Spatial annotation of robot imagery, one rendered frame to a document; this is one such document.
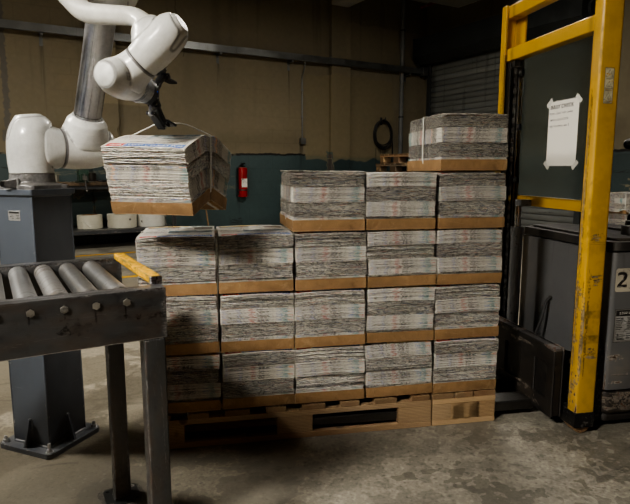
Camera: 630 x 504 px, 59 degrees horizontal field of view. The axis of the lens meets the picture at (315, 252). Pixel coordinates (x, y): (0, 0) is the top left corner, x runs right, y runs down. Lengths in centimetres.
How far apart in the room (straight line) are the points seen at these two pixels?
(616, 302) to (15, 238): 234
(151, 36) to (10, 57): 712
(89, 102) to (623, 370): 238
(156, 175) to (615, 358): 194
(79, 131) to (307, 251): 97
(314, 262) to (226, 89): 736
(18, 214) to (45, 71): 655
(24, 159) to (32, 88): 645
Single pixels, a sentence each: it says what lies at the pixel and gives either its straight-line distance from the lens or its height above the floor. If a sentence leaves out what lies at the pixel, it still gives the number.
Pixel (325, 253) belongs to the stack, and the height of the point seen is 75.
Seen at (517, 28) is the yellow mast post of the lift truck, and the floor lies 175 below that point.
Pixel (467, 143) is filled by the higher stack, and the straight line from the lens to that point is 233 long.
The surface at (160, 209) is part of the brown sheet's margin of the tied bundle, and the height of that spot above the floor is 94.
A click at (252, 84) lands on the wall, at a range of 956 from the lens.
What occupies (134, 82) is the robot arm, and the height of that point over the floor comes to 131.
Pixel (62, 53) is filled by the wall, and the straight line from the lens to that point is 883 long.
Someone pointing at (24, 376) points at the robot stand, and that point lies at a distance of 245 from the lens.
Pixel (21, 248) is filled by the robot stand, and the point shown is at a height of 79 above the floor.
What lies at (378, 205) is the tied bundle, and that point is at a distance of 220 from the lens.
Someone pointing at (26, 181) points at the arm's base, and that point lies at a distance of 229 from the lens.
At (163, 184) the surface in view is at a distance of 185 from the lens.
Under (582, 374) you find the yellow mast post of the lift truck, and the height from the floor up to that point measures 26.
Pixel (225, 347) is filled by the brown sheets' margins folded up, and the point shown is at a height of 40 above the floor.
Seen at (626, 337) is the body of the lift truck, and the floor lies 39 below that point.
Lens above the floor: 107
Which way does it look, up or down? 8 degrees down
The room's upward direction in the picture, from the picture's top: straight up
